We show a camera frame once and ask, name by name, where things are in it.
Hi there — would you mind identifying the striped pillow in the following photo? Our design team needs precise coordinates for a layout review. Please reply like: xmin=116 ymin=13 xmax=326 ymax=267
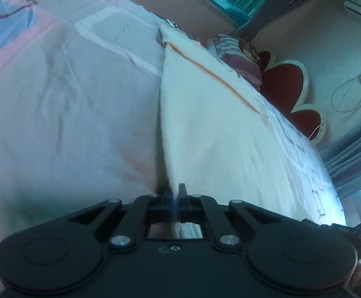
xmin=213 ymin=34 xmax=262 ymax=90

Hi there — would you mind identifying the red white headboard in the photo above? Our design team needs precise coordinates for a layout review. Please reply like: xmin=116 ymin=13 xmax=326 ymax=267
xmin=259 ymin=51 xmax=326 ymax=145

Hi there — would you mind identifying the grey near curtain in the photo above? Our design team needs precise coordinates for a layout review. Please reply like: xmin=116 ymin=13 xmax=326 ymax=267
xmin=320 ymin=122 xmax=361 ymax=199

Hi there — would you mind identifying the patterned gold cloth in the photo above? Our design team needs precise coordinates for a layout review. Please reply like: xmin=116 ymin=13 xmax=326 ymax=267
xmin=238 ymin=38 xmax=260 ymax=65

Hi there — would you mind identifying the cream knit sweater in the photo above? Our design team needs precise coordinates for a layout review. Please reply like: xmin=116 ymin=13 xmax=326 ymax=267
xmin=159 ymin=24 xmax=345 ymax=225

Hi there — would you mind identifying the pink patterned bedsheet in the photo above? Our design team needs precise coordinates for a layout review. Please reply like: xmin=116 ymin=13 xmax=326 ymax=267
xmin=0 ymin=0 xmax=166 ymax=291

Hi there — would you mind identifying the teal cushion outside window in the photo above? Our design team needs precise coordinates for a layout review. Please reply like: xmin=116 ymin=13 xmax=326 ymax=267
xmin=214 ymin=0 xmax=250 ymax=25

